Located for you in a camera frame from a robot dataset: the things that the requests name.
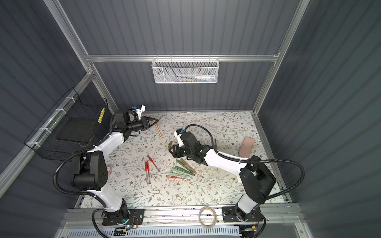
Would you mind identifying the brown pen two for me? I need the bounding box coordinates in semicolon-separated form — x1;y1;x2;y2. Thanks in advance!
155;124;163;139

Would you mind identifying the brown pen three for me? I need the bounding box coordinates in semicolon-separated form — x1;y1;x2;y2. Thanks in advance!
183;160;197;174

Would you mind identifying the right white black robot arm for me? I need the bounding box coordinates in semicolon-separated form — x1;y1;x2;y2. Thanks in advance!
169;124;305;222

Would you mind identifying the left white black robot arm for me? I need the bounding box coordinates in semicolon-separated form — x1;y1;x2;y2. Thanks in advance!
53;107;159;225

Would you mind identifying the green pen upper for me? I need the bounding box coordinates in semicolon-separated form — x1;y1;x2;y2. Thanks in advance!
176;160;195;175

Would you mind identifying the green pen lower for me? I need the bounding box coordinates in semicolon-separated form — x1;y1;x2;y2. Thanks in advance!
167;171;192;179

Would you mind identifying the red pen lower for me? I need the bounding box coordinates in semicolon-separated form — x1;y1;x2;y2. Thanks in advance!
166;175;190;181

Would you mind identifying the red pen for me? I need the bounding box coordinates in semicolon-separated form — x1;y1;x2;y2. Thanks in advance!
144;161;148;184
166;175;190;181
147;155;160;172
146;161;151;184

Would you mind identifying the red pen upper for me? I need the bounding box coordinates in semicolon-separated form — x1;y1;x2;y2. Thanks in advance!
147;155;160;172

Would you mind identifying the red pen left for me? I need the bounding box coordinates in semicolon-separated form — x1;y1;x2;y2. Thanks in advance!
144;161;148;184

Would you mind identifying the red pen right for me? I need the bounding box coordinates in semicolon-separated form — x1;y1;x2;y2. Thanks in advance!
146;161;151;184

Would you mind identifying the floral patterned table mat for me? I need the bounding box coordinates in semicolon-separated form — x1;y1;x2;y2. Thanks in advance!
106;111;267;207

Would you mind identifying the pink eraser block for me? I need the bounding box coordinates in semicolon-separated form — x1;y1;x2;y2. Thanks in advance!
239;137;256;158

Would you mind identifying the clear tape roll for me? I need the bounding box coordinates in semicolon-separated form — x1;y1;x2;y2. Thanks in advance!
198;206;217;229

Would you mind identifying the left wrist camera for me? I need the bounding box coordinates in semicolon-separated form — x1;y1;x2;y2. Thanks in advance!
132;105;146;119

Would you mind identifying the white wire mesh basket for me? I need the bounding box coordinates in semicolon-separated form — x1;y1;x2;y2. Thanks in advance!
151;58;220;84

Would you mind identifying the black wire basket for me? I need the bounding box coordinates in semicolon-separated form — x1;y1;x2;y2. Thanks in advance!
24;88;112;161

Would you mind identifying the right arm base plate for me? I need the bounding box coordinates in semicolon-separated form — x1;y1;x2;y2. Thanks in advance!
222;206;263;223

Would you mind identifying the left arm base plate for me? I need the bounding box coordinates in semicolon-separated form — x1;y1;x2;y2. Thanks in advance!
102;209;145;226

